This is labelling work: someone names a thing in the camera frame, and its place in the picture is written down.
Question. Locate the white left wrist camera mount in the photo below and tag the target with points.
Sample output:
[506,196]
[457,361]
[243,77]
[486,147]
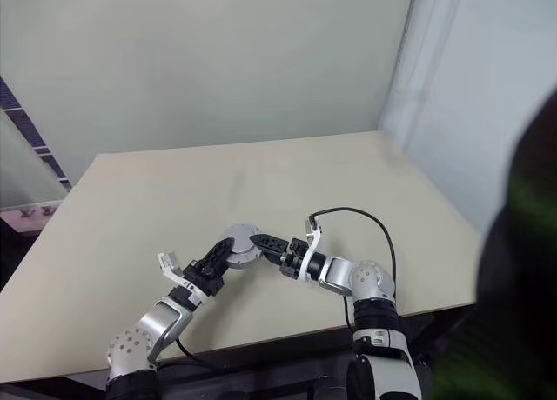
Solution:
[172,271]

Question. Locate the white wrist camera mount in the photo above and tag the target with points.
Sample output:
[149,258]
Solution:
[172,271]
[310,248]

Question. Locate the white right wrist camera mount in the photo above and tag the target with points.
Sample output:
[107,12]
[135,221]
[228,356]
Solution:
[310,248]

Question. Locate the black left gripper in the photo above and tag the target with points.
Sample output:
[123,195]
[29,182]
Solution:
[206,278]

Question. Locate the dark blurred rounded shape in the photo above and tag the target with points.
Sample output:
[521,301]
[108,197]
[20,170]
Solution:
[522,265]

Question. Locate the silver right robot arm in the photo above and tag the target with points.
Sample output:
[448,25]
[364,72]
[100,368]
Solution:
[370,282]

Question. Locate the silver round housing lid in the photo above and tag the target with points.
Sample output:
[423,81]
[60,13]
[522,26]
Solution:
[238,235]

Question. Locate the silver round motor housing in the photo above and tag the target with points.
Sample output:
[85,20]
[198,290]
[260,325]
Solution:
[246,260]

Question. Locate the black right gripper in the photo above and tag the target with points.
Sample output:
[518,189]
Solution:
[292,261]

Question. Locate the black table frame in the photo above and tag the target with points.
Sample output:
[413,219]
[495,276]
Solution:
[261,374]

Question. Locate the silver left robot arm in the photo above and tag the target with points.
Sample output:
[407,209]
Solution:
[143,335]

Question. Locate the dark striped window frame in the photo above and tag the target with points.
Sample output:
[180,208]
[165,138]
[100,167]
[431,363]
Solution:
[32,135]

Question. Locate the pink ledge with small items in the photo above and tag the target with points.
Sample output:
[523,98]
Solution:
[26,215]

